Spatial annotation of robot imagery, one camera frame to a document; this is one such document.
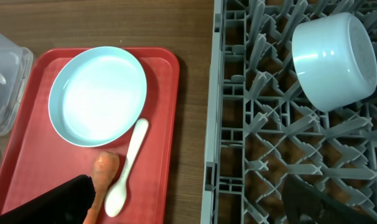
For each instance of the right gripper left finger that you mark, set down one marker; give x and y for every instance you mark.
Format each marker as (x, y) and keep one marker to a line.
(67, 203)

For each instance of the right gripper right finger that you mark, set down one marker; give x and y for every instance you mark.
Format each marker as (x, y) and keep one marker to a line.
(301, 199)

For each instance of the large light blue plate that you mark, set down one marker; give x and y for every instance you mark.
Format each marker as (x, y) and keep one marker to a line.
(97, 96)

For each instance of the white plastic spoon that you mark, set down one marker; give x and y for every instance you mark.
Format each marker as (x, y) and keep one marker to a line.
(117, 193)

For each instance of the grey dishwasher rack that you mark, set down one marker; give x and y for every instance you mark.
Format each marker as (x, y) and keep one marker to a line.
(261, 128)

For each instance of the clear plastic bin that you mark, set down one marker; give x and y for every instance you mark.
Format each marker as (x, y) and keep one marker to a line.
(15, 66)

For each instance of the red serving tray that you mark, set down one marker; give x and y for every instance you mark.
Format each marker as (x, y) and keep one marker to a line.
(37, 159)

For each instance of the orange carrot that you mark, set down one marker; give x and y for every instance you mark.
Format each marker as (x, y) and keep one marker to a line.
(103, 172)

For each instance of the small light blue bowl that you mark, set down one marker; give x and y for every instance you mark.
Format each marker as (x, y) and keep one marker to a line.
(334, 61)

